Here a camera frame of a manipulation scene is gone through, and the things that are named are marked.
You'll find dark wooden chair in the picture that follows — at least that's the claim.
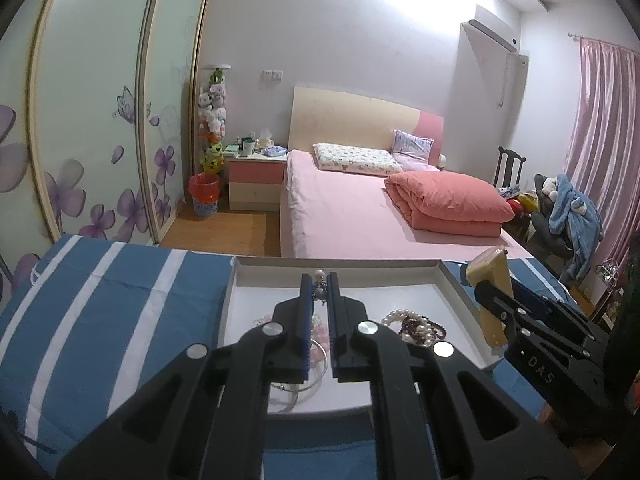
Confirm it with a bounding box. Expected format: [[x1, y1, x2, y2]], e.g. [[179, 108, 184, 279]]
[[492, 146, 529, 197]]

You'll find pink bead bracelet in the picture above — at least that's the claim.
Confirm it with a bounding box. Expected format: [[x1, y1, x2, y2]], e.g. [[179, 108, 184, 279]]
[[255, 312, 334, 367]]

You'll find curtain rod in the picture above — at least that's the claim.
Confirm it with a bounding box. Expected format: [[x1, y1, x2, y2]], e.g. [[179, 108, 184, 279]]
[[567, 32, 640, 57]]

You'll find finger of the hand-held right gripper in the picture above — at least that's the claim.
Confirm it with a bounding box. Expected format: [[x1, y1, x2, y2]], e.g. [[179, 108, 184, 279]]
[[473, 279, 609, 362], [509, 276, 600, 334]]

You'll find pearl earring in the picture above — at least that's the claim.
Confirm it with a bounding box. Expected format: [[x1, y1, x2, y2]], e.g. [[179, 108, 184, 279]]
[[312, 269, 329, 307]]

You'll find bed with pink sheet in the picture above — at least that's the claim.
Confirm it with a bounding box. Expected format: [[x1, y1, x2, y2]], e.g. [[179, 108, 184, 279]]
[[278, 148, 539, 262]]

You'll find red trash bin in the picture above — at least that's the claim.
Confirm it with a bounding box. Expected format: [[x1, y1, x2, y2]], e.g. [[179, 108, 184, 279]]
[[188, 172, 221, 219]]

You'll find lavender pillow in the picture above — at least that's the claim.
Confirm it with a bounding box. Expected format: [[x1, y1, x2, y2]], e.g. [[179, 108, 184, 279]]
[[391, 128, 435, 166]]

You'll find beige pink headboard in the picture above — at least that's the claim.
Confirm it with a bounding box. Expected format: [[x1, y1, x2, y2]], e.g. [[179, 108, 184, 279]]
[[288, 85, 445, 167]]

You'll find floral sliding door wardrobe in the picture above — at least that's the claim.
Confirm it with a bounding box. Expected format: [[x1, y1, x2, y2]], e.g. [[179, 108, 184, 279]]
[[0, 0, 219, 292]]

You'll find white air conditioner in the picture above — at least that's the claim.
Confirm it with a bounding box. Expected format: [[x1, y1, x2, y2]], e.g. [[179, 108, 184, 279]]
[[460, 3, 530, 67]]

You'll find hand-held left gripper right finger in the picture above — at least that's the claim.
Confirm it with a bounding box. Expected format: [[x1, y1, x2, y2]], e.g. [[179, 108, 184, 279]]
[[327, 272, 584, 480]]

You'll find pink beige nightstand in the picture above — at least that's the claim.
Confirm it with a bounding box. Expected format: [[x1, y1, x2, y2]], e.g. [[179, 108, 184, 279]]
[[223, 152, 289, 213]]

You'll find grey jewelry tray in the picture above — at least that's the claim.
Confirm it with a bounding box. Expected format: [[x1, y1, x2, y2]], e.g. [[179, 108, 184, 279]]
[[215, 256, 497, 417]]

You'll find dark red bead bracelet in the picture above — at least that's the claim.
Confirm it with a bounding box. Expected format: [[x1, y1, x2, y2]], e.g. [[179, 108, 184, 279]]
[[400, 312, 449, 347]]

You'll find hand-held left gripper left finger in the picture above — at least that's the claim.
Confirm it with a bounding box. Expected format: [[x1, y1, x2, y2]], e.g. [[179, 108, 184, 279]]
[[55, 273, 314, 480]]

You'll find silver bangle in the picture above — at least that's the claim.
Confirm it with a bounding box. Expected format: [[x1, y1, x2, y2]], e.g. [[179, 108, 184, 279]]
[[269, 335, 334, 414]]

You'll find dark padded chair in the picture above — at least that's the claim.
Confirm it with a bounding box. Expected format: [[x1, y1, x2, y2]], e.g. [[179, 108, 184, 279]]
[[529, 173, 577, 262]]

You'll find folded pink quilt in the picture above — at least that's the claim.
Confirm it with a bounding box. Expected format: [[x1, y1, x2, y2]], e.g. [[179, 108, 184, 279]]
[[383, 170, 516, 239]]

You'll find pink curtain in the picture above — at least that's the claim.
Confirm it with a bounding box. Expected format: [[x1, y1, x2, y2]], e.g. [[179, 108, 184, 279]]
[[562, 37, 640, 272]]

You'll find blue fleece garment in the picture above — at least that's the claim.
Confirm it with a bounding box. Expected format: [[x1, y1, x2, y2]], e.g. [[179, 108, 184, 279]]
[[547, 173, 604, 282]]

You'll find column of plush toys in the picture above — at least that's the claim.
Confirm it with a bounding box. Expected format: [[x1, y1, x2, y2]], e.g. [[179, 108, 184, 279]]
[[197, 66, 229, 179]]

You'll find yellow wrist watch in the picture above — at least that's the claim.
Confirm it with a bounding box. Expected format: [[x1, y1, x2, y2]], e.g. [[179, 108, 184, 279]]
[[466, 246, 514, 357]]

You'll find white floral pillow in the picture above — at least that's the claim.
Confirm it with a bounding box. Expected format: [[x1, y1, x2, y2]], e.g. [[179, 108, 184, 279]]
[[312, 142, 404, 177]]

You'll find white pearl bracelet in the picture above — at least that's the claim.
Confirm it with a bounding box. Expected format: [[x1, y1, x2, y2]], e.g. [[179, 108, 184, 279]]
[[381, 308, 442, 349]]

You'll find blue white striped blanket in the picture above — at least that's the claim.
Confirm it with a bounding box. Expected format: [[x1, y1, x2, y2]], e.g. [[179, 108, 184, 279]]
[[0, 232, 587, 480]]

